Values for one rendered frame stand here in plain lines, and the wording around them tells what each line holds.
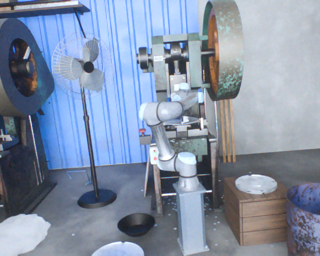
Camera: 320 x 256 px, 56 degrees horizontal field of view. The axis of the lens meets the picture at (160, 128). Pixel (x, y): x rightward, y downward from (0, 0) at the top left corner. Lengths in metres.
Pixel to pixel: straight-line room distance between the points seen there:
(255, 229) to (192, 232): 0.44
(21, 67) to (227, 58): 1.69
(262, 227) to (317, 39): 2.67
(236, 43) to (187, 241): 1.43
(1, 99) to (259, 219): 2.10
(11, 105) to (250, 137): 2.84
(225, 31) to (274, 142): 2.25
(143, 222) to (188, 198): 0.68
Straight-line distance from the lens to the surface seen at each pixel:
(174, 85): 2.57
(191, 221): 2.12
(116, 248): 1.82
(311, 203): 2.18
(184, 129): 2.54
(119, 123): 3.88
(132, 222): 2.61
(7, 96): 2.59
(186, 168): 1.98
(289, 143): 4.30
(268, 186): 2.31
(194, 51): 2.53
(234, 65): 2.32
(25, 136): 3.25
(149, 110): 1.79
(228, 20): 2.37
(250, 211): 2.19
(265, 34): 4.02
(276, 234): 2.35
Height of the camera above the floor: 1.31
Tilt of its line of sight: 13 degrees down
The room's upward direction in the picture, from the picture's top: 5 degrees counter-clockwise
